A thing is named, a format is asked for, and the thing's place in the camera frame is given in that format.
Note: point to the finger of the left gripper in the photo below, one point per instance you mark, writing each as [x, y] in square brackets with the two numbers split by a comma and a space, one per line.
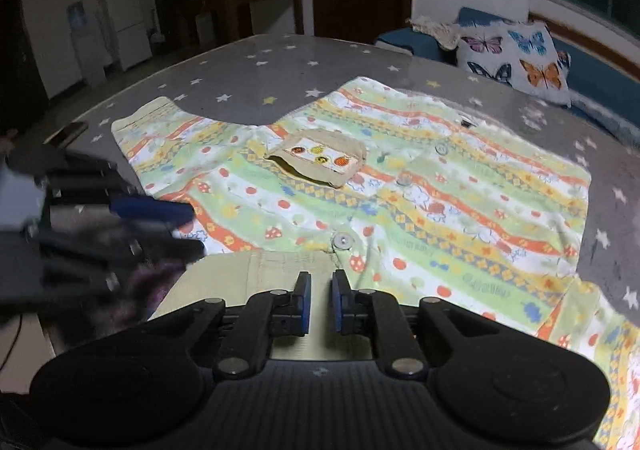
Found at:
[158, 243]
[148, 209]

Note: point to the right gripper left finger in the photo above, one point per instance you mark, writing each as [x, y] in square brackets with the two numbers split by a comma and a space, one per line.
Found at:
[248, 331]

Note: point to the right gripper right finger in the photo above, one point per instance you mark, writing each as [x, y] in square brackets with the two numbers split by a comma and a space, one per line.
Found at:
[389, 327]

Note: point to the colourful patterned child's garment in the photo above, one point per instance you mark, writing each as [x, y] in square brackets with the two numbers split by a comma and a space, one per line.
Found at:
[413, 198]

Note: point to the water dispenser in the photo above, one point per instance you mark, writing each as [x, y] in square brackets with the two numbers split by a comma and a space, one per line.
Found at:
[87, 45]

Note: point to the grey star-patterned table cover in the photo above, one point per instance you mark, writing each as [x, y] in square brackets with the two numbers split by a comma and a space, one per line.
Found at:
[259, 81]

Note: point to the white refrigerator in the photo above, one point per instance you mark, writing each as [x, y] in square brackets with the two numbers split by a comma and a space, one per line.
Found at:
[131, 40]

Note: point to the wooden side table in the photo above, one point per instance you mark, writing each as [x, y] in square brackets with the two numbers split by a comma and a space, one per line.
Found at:
[247, 17]

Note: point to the cream cloth on sofa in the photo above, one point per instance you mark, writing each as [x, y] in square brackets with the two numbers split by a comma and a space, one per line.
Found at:
[446, 34]

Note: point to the butterfly print pillow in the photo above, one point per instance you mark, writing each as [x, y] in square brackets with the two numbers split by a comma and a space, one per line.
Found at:
[521, 55]

